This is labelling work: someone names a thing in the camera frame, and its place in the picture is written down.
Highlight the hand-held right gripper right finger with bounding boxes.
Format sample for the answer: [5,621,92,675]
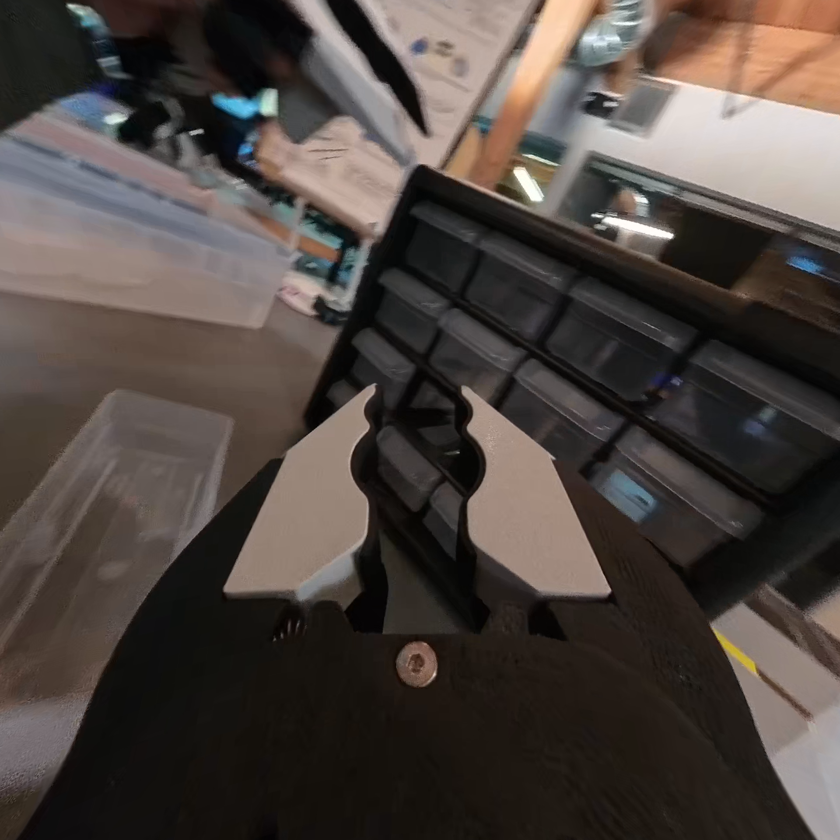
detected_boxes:
[459,386,614,603]

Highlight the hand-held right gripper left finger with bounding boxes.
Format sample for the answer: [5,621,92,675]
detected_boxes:
[222,384,383,603]

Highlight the long clear plastic drawer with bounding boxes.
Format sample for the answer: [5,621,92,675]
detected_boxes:
[0,389,235,664]

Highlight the rows of small cabinet drawers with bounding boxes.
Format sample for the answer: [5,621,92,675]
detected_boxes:
[328,200,840,572]

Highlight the black drawer cabinet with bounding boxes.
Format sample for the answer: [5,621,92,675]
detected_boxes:
[303,164,840,621]

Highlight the large clear storage bin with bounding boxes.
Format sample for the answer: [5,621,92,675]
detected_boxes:
[0,141,293,330]

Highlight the white poster board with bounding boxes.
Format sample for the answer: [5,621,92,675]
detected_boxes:
[367,0,540,165]

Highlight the wooden post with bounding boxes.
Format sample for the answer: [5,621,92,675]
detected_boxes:
[446,0,601,188]

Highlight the wall air vent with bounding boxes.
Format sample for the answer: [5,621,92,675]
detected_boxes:
[613,77,678,137]

